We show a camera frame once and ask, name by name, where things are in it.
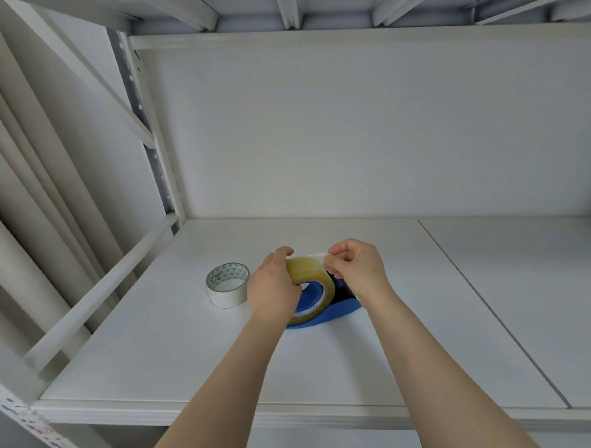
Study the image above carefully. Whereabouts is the person's right forearm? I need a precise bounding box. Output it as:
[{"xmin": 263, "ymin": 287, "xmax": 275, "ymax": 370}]
[{"xmin": 364, "ymin": 288, "xmax": 542, "ymax": 448}]

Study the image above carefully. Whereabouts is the person's left hand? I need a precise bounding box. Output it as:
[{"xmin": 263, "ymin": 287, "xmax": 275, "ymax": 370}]
[{"xmin": 247, "ymin": 247, "xmax": 304, "ymax": 331}]

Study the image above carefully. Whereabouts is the white metal shelf rack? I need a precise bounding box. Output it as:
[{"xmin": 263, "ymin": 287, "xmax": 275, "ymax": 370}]
[{"xmin": 0, "ymin": 0, "xmax": 591, "ymax": 448}]

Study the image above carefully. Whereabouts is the white tape roll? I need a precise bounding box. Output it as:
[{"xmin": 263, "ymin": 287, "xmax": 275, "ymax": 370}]
[{"xmin": 205, "ymin": 262, "xmax": 250, "ymax": 308}]

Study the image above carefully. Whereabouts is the clear yellowish packing tape roll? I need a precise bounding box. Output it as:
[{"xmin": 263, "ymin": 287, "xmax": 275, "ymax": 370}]
[{"xmin": 283, "ymin": 256, "xmax": 337, "ymax": 325}]

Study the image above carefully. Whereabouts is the person's left forearm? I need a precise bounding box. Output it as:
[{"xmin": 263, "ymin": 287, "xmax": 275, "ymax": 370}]
[{"xmin": 154, "ymin": 317, "xmax": 290, "ymax": 448}]

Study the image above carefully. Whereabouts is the blue tape dispenser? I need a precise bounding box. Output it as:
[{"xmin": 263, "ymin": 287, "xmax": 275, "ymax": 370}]
[{"xmin": 285, "ymin": 272, "xmax": 362, "ymax": 330}]

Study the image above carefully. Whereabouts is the person's right hand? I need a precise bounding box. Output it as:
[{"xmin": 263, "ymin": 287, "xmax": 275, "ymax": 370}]
[{"xmin": 323, "ymin": 238, "xmax": 394, "ymax": 308}]

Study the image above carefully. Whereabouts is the beige curtain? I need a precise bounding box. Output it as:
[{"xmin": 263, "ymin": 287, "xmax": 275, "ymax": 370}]
[{"xmin": 0, "ymin": 0, "xmax": 172, "ymax": 370}]

